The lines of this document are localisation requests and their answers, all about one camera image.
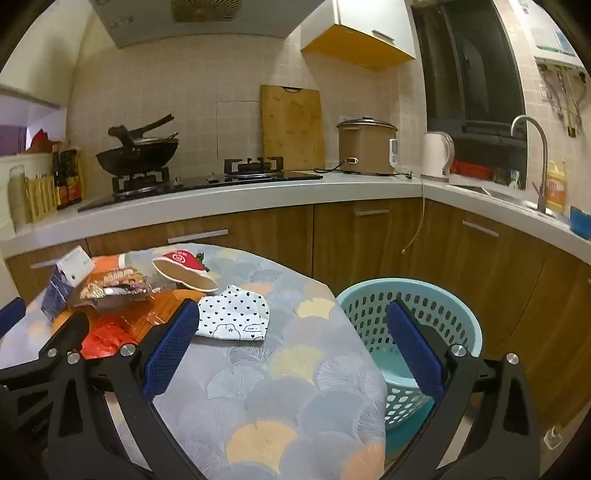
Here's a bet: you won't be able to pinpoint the brown gold snack wrapper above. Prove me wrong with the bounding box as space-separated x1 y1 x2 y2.
69 268 162 315

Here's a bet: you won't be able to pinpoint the yellow plastic basket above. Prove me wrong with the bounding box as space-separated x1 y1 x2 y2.
25 174 59 223

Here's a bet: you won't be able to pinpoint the red foil wrapper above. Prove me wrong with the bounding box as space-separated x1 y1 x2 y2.
81 318 139 361

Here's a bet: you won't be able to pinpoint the white dotted face mask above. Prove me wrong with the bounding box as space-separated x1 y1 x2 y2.
196 285 271 341

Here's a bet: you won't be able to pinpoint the white electric kettle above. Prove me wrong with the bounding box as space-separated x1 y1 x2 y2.
421 131 456 181

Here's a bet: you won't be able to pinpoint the teal plastic perforated basket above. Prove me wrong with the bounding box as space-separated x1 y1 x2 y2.
336 278 484 457

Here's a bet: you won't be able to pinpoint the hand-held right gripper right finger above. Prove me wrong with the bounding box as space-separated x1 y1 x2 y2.
386 299 542 480

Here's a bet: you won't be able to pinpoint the steel kitchen faucet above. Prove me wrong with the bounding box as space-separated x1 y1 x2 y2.
510 115 549 213

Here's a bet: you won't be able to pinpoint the black wok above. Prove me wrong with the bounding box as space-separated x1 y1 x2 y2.
96 124 180 177

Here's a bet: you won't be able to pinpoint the blue bowl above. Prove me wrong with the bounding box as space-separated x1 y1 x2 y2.
569 206 591 239

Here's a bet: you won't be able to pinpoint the red container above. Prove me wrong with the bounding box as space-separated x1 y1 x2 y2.
449 159 491 182

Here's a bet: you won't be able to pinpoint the red white cap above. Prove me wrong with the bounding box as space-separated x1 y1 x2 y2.
152 248 220 294

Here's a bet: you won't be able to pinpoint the beige cylinder jar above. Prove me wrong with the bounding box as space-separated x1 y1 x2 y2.
8 165 29 233

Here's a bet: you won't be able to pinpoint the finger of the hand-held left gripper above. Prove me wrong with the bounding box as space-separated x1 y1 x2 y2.
0 298 27 340
0 313 90 393

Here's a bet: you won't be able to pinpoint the wooden base cabinets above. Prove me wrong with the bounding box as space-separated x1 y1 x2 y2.
4 198 591 430

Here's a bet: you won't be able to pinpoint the blue white carton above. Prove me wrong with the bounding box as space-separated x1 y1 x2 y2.
41 246 95 324

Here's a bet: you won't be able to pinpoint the beige hanging cable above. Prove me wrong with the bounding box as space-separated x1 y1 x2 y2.
401 178 426 254

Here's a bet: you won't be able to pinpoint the white water heater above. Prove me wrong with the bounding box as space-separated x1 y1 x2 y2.
517 0 585 63

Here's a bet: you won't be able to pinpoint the brown rice cooker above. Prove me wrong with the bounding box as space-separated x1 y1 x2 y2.
336 117 399 176

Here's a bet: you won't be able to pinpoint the dark sauce bottle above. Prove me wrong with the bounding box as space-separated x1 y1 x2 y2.
52 144 69 210
65 148 85 206

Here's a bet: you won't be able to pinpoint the dark window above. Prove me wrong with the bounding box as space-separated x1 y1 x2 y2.
410 0 528 185

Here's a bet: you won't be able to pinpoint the steel sink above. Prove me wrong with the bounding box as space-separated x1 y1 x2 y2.
455 184 536 208

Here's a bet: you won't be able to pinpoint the red bag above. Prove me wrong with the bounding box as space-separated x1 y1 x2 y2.
27 130 52 153

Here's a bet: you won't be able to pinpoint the wooden cutting board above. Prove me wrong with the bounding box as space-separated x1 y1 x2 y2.
260 84 327 172

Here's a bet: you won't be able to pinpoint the white yellow wall cabinet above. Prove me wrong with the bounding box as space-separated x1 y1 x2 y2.
300 0 417 72

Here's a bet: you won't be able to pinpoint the orange plastic bag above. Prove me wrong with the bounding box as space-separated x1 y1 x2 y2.
88 254 188 337

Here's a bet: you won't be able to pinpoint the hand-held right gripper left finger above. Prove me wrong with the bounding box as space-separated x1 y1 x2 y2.
46 299 204 480

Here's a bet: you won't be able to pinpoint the black glass gas stove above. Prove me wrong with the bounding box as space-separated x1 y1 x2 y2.
78 156 324 214

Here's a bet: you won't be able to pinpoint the yellow detergent bottle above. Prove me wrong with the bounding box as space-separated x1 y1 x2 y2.
547 159 567 214

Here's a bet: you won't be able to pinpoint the grey range hood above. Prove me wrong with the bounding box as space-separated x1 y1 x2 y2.
99 0 243 49

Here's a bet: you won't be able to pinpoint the black power cable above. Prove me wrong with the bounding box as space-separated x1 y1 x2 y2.
314 157 423 178

